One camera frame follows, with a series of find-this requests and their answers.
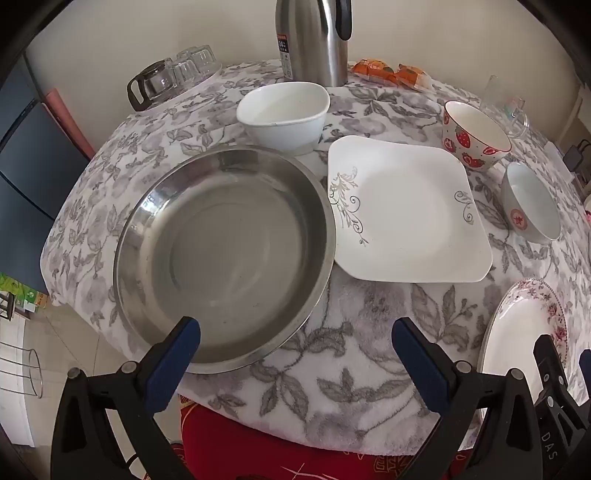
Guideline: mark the white flat box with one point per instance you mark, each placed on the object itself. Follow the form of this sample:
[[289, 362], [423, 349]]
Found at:
[[556, 154]]

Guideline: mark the pink floral round plate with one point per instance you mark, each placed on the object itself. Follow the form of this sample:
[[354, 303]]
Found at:
[[517, 332]]

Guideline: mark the red patterned chair cloth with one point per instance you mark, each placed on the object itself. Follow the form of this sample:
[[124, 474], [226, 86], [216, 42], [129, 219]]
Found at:
[[258, 443]]

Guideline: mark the stainless steel thermos jug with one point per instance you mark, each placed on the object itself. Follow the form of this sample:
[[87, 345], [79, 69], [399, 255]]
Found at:
[[314, 41]]

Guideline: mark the strawberry print bowl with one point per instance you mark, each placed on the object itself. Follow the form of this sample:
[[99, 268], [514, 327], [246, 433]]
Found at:
[[480, 152]]

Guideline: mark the white round tray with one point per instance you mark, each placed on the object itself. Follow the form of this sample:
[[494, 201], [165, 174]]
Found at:
[[203, 85]]

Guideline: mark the white square bowl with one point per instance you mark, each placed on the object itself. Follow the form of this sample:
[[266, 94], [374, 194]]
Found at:
[[281, 110]]

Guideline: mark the clear glass mug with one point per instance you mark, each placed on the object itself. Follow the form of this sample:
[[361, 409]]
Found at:
[[515, 115]]

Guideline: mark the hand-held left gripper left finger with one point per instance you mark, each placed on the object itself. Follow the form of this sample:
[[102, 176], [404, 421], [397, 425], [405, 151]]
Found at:
[[173, 364]]

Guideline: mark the clear drinking glass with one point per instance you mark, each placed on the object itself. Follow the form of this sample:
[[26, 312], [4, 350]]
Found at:
[[203, 60], [187, 71]]

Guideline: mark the small grey bowl red mark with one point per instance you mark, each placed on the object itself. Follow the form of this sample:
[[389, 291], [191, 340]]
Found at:
[[517, 203]]

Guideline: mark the pink rolled mat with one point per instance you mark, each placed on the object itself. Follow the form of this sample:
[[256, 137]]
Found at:
[[64, 120]]

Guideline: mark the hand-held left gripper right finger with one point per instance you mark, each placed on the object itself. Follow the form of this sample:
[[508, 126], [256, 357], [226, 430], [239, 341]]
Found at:
[[418, 364]]

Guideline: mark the dark blue cabinet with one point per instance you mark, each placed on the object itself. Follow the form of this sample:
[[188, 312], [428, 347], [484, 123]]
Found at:
[[27, 152]]

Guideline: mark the stainless steel basin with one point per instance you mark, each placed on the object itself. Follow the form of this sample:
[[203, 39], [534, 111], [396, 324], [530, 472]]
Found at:
[[231, 254]]

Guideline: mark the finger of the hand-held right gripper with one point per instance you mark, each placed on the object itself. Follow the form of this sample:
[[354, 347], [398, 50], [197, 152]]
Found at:
[[551, 369], [585, 360]]

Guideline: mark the white square scroll-print plate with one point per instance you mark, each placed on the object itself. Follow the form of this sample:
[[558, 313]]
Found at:
[[406, 207]]

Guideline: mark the green printed box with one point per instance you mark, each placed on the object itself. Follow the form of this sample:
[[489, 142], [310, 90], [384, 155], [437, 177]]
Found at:
[[21, 295]]

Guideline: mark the black power adapter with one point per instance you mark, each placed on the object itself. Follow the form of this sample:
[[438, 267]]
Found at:
[[577, 159]]

